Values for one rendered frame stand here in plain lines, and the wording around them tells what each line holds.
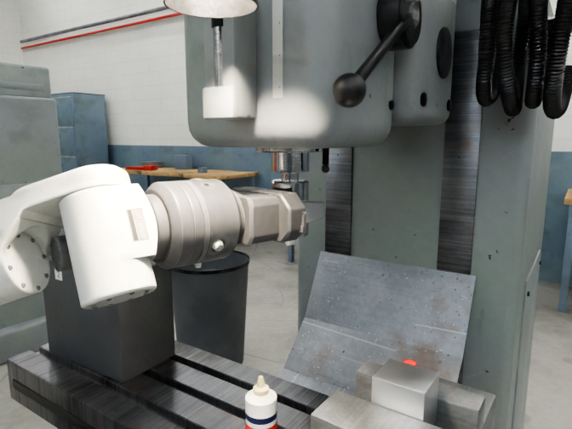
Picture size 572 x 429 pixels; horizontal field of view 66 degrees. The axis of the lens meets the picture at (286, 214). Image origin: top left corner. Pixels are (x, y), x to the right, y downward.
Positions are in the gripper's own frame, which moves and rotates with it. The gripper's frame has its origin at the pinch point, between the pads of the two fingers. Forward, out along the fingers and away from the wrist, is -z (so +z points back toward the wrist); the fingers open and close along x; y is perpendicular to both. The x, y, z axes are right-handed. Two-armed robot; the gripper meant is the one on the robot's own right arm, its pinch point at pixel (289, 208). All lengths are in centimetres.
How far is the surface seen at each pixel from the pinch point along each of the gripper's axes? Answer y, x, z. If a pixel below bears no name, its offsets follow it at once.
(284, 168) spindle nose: -5.3, -1.2, 2.1
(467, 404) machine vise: 20.5, -20.7, -8.4
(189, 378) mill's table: 31.7, 22.2, 2.5
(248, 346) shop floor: 122, 172, -124
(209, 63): -16.0, -2.0, 12.8
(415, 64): -18.1, -8.6, -13.2
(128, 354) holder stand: 27.1, 28.3, 10.3
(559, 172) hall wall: 17, 90, -409
